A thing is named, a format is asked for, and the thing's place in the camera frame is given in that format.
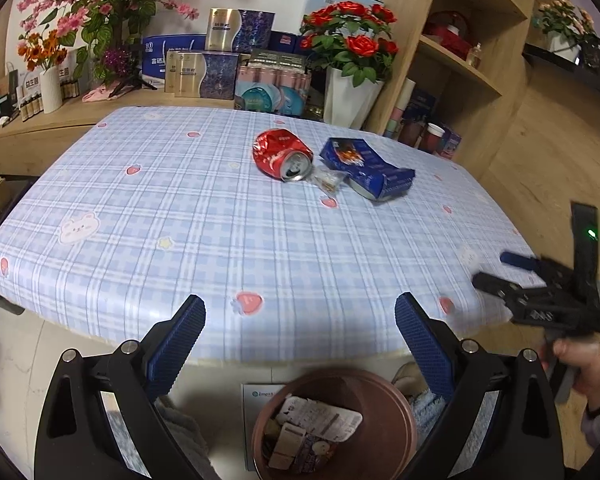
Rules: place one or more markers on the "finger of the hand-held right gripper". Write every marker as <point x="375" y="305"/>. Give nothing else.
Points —
<point x="522" y="261"/>
<point x="500" y="290"/>

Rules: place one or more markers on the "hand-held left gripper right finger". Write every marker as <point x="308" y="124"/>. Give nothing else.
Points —
<point x="422" y="345"/>

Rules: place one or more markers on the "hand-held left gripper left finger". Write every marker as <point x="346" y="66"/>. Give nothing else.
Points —
<point x="177" y="345"/>

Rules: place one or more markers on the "brown round trash bin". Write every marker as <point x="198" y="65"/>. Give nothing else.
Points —
<point x="392" y="412"/>

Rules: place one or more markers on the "floral printed plastic package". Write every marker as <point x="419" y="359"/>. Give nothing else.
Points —
<point x="325" y="417"/>

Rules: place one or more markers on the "crushed blue pink can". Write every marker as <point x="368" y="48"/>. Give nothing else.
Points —
<point x="315" y="452"/>

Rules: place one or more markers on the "person's right hand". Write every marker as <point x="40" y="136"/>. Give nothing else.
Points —
<point x="592" y="365"/>

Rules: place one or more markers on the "pale fuzzy cloth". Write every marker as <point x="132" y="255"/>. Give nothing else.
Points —
<point x="427" y="407"/>

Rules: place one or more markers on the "grey fuzzy garment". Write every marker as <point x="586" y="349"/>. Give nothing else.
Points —
<point x="182" y="435"/>

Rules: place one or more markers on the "white leaflet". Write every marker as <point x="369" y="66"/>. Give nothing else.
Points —
<point x="250" y="420"/>

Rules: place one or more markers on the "blue plaid tablecloth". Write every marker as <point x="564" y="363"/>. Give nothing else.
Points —
<point x="155" y="240"/>

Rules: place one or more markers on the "small blue box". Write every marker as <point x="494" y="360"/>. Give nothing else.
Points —
<point x="450" y="142"/>

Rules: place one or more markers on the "red paper cup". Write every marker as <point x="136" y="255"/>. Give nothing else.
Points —
<point x="436" y="137"/>

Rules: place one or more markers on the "dark red cup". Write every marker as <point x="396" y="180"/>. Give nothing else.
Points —
<point x="411" y="135"/>

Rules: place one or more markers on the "blue cardboard coffee box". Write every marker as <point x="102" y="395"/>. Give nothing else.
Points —
<point x="365" y="170"/>

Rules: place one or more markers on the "wooden shelf unit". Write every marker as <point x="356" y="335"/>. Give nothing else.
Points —
<point x="480" y="85"/>

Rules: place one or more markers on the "dark blue box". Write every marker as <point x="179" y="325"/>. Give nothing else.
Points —
<point x="422" y="105"/>

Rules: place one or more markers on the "clear plastic wrapper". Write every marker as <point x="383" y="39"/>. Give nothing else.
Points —
<point x="330" y="180"/>

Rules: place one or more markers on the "stack of pastel cups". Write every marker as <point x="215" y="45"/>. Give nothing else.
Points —
<point x="397" y="110"/>

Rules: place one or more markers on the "small glass bottle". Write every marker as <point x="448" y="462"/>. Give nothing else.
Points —
<point x="475" y="56"/>

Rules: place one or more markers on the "crushed red can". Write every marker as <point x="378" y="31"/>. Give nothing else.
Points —
<point x="275" y="152"/>

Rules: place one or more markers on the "pink flower plant white pot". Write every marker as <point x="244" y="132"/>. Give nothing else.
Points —
<point x="565" y="30"/>

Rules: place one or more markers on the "red rose plant white pot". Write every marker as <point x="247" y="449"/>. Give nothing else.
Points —
<point x="352" y="95"/>

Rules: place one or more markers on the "wooden low cabinet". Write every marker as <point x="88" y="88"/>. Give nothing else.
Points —
<point x="55" y="127"/>

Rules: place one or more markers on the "pink cloth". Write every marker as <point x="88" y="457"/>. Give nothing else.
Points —
<point x="97" y="94"/>

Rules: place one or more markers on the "black tripod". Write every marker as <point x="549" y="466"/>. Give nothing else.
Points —
<point x="132" y="82"/>

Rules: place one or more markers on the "pink and teal gift box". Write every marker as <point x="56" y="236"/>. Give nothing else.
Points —
<point x="272" y="90"/>

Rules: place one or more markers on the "row of small brown bottles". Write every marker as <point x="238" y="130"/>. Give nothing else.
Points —
<point x="30" y="107"/>

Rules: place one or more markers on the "orange flowers in white vase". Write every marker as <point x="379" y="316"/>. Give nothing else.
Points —
<point x="50" y="90"/>

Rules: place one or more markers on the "blue and white box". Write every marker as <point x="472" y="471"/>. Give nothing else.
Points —
<point x="170" y="55"/>

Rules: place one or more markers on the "dark flat box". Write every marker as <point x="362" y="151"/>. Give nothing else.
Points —
<point x="277" y="58"/>

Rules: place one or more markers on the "blue box with red label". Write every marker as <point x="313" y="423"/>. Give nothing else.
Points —
<point x="286" y="42"/>

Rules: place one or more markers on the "pink blossom flower arrangement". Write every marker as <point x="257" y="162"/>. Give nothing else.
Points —
<point x="105" y="5"/>

